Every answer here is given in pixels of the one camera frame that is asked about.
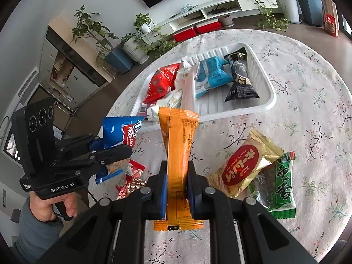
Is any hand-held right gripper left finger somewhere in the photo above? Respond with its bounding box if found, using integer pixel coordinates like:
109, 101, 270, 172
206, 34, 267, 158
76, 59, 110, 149
36, 161, 169, 264

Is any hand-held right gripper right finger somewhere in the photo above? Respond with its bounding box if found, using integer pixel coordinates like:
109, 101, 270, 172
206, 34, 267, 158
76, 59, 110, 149
187, 161, 319, 264

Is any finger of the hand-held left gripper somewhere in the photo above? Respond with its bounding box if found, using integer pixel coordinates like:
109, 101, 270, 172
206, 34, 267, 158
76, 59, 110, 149
56, 133, 106, 154
51, 144, 133, 176

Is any dark blue snack packet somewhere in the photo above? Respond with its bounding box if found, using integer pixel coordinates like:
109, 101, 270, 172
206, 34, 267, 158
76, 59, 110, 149
95, 115, 145, 185

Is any orange snack packet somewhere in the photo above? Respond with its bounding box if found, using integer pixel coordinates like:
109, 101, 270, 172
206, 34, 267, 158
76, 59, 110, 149
152, 107, 204, 231

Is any white ribbed plastic tray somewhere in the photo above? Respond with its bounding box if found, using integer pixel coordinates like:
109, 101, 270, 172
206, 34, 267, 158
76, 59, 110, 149
129, 43, 277, 131

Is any pale pink long snack packet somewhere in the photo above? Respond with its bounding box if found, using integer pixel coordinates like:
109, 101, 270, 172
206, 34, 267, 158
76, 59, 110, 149
180, 60, 200, 115

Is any black snack packet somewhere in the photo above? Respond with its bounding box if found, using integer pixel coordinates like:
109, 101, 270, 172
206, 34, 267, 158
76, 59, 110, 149
223, 47, 260, 103

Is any light blue snack packet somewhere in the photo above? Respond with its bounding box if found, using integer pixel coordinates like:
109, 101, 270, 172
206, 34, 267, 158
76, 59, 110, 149
195, 56, 234, 99

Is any person's left forearm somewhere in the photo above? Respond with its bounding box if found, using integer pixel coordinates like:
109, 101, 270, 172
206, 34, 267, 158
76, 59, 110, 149
14, 195, 66, 264

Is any person's left hand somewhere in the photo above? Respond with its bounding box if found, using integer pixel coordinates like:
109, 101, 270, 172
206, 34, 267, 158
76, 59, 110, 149
29, 191, 79, 224

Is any red white patterned snack packet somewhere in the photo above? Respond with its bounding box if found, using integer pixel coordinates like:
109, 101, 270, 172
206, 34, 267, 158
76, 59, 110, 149
115, 159, 146, 201

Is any gold snack packet red oval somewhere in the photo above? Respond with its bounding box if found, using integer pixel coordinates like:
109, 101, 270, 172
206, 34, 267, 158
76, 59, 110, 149
206, 130, 285, 198

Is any white printed snack packet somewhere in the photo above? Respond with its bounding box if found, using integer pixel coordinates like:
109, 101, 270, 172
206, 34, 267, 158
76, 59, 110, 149
147, 89, 183, 121

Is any tall plant in blue pot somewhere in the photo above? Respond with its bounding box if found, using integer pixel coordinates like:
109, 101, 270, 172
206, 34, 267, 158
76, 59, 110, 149
72, 5, 135, 74

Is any green snack packet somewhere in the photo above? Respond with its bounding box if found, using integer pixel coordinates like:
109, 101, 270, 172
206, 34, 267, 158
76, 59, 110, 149
247, 151, 297, 220

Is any plant in white ribbed pot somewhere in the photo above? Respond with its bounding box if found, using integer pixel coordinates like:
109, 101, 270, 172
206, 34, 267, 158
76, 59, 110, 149
121, 33, 150, 64

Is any trailing plant small white pot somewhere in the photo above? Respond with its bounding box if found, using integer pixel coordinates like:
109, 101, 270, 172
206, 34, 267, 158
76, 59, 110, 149
133, 13, 176, 58

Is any red storage box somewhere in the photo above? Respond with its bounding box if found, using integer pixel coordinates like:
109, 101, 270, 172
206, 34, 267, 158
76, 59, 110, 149
196, 20, 223, 34
173, 27, 199, 42

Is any small grey pot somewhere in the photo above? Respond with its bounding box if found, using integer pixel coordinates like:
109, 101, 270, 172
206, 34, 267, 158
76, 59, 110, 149
218, 15, 235, 28

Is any white television cabinet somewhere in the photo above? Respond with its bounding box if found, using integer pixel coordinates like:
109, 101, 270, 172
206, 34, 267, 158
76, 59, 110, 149
147, 0, 277, 33

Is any plant in tall white pot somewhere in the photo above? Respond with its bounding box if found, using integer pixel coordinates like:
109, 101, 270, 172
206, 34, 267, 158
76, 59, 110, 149
268, 0, 301, 24

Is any red gift bag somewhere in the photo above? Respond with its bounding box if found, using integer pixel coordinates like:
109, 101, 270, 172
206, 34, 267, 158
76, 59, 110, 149
324, 14, 340, 37

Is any large plant in grey pot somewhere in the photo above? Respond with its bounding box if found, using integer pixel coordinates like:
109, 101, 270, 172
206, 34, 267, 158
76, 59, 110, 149
292, 0, 323, 27

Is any wooden wall cabinet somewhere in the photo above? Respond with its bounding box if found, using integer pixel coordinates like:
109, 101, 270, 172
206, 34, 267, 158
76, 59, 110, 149
36, 25, 116, 113

